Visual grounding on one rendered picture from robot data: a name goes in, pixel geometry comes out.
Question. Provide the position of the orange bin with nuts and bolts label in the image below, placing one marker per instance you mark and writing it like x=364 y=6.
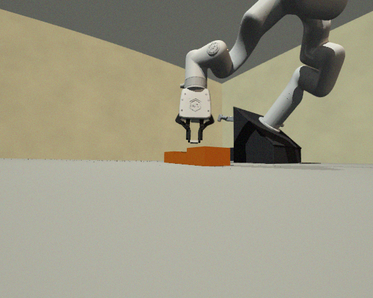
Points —
x=200 y=156

